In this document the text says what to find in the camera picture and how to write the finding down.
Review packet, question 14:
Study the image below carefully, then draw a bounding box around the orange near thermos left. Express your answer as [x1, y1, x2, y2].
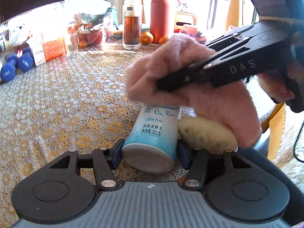
[141, 31, 154, 45]

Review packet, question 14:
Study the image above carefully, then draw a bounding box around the pink fluffy towel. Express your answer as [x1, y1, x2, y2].
[125, 33, 262, 148]

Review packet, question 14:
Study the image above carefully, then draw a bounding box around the orange near thermos right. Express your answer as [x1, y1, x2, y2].
[159, 36, 169, 45]

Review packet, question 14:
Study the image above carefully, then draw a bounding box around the empty drinking glass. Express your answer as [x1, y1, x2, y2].
[63, 26, 78, 57]

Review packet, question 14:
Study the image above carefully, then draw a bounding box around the cream round sponge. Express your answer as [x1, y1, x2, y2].
[179, 117, 238, 154]

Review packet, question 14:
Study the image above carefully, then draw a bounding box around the blue dumbbell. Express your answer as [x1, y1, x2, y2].
[17, 47, 33, 72]
[1, 54, 19, 82]

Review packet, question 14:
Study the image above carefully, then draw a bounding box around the blue dumbbell left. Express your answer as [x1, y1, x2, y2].
[1, 54, 19, 82]

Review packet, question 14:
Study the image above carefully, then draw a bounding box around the orange thermos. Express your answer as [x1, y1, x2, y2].
[141, 31, 154, 45]
[159, 36, 169, 45]

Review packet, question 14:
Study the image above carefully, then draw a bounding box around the plastic bag of fruit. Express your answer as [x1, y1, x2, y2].
[63, 0, 115, 48]

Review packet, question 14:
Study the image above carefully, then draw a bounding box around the right hand on gripper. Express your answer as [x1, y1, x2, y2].
[257, 61, 303, 103]

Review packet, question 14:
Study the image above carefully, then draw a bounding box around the glass tea bottle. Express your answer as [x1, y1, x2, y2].
[123, 0, 143, 50]

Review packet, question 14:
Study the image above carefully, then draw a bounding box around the blue dumbbell right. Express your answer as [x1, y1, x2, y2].
[17, 47, 33, 72]

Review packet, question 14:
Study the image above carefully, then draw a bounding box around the white blue yogurt bottle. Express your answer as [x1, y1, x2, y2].
[122, 105, 181, 174]

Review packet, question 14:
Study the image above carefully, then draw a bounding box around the orange white tissue box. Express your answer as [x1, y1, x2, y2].
[26, 36, 65, 67]

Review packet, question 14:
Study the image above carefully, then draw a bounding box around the pink Barbie bowl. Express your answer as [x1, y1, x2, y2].
[179, 24, 207, 45]

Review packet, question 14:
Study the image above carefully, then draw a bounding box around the orange handled case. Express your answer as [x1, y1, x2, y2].
[174, 11, 197, 32]

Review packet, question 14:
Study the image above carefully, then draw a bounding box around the red thermos bottle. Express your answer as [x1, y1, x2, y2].
[150, 0, 176, 44]

